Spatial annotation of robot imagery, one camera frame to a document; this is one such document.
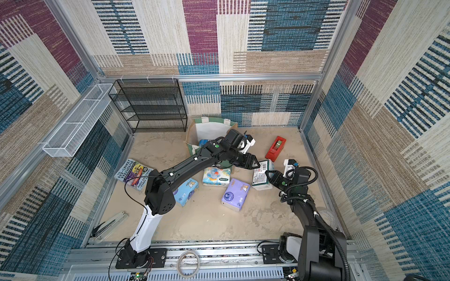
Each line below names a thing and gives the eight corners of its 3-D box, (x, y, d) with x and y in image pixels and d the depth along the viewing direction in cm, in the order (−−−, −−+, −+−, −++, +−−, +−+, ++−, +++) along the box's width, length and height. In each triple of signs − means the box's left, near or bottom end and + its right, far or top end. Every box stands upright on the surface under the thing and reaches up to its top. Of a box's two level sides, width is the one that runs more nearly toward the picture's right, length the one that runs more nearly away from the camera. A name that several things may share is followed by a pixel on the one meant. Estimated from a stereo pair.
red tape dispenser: (265, 159, 107) (267, 152, 102) (275, 142, 115) (278, 134, 110) (274, 163, 105) (276, 156, 99) (284, 145, 113) (287, 138, 108)
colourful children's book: (115, 178, 100) (111, 175, 97) (131, 161, 107) (128, 158, 104) (141, 192, 94) (138, 188, 91) (157, 173, 102) (155, 169, 99)
